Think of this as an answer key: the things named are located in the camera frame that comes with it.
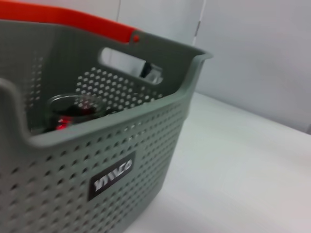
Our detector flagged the clear glass carafe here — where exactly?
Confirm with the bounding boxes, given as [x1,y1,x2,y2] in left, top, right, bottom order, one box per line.
[139,62,163,85]

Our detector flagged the glass teacup black base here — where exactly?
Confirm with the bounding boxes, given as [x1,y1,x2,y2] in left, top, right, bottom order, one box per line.
[45,93,112,133]

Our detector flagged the grey-green perforated storage bin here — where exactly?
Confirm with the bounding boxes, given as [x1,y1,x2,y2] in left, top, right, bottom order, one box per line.
[0,6,215,233]

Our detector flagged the small red toy block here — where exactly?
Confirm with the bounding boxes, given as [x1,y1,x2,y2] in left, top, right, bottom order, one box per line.
[56,116,73,132]

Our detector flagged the wall cable conduit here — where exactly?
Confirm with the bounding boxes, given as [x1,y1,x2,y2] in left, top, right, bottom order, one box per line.
[194,0,207,37]

